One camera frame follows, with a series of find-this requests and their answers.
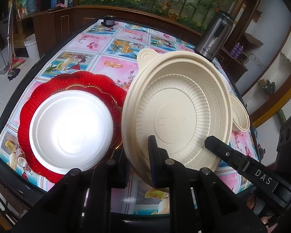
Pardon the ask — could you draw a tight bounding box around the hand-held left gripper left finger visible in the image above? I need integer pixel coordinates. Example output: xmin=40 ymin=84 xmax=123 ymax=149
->
xmin=15 ymin=148 xmax=129 ymax=233

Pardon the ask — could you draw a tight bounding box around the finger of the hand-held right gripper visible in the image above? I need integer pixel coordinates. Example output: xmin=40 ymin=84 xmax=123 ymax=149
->
xmin=204 ymin=136 xmax=252 ymax=173
xmin=276 ymin=114 xmax=291 ymax=175

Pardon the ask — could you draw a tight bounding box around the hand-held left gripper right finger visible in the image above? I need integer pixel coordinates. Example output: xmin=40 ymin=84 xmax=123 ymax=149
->
xmin=148 ymin=135 xmax=268 ymax=233

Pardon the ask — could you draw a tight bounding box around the beige ribbed plastic bowl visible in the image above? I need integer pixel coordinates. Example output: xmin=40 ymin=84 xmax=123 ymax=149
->
xmin=121 ymin=48 xmax=233 ymax=188
xmin=229 ymin=93 xmax=251 ymax=132

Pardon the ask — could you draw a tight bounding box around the red plate with gold rim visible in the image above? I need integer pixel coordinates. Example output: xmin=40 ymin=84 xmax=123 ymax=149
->
xmin=40 ymin=83 xmax=124 ymax=152

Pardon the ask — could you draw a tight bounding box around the red plate with gold print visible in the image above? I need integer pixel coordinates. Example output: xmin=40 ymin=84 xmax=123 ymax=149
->
xmin=17 ymin=71 xmax=128 ymax=184

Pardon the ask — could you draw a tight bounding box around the pair of dark shoes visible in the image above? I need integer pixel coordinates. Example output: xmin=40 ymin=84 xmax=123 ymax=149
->
xmin=258 ymin=79 xmax=277 ymax=96

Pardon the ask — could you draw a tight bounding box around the stainless steel thermos jug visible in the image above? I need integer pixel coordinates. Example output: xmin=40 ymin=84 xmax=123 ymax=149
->
xmin=193 ymin=10 xmax=234 ymax=62

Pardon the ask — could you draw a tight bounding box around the small black round object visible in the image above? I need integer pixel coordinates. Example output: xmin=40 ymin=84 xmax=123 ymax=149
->
xmin=101 ymin=16 xmax=116 ymax=27

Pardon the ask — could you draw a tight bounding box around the colourful bristle broom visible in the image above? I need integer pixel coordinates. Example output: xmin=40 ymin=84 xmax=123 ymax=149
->
xmin=5 ymin=53 xmax=25 ymax=74

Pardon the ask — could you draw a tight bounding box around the white plastic bucket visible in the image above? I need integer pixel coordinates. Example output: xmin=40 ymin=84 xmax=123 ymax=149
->
xmin=24 ymin=34 xmax=40 ymax=65

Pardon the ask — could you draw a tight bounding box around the dark wooden cabinet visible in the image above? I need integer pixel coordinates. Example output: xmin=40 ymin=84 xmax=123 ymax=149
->
xmin=16 ymin=3 xmax=248 ymax=78

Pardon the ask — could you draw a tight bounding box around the grey bag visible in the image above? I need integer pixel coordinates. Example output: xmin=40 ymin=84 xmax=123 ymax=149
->
xmin=23 ymin=0 xmax=38 ymax=15

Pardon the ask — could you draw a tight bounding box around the metal handled mop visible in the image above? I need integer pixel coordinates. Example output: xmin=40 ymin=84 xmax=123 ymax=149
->
xmin=0 ymin=3 xmax=21 ymax=79

